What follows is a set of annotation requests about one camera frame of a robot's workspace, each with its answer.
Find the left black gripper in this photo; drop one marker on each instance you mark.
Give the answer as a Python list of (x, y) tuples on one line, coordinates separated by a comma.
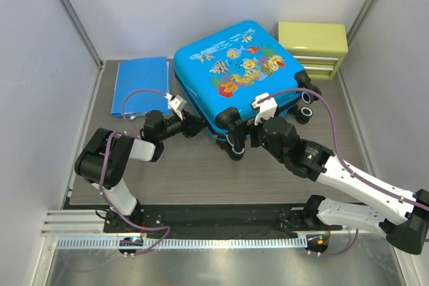
[(190, 124)]

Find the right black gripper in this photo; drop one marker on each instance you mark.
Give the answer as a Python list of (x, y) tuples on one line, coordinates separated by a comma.
[(240, 126)]

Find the blue suitcase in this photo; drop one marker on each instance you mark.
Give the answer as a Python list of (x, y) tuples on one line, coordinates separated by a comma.
[(219, 72)]

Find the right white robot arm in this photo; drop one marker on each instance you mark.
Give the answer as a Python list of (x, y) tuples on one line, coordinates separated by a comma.
[(397, 214)]

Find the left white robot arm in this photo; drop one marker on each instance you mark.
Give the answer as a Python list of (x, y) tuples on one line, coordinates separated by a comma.
[(103, 160)]

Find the blue file folder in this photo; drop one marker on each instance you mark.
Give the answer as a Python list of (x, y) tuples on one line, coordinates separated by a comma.
[(137, 85)]

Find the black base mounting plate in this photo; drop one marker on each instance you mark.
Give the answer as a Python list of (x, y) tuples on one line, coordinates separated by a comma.
[(231, 221)]

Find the olive green drawer box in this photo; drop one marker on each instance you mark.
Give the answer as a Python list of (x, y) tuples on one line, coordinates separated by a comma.
[(319, 47)]

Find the left aluminium frame post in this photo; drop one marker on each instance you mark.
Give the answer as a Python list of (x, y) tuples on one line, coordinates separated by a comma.
[(78, 26)]

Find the aluminium frame post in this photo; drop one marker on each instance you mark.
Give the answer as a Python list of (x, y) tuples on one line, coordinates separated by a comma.
[(363, 11), (78, 26)]

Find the white slotted cable duct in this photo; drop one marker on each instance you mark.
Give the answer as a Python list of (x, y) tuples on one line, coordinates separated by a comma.
[(133, 242)]

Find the right aluminium frame post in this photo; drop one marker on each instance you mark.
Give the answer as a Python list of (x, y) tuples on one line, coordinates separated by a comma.
[(363, 11)]

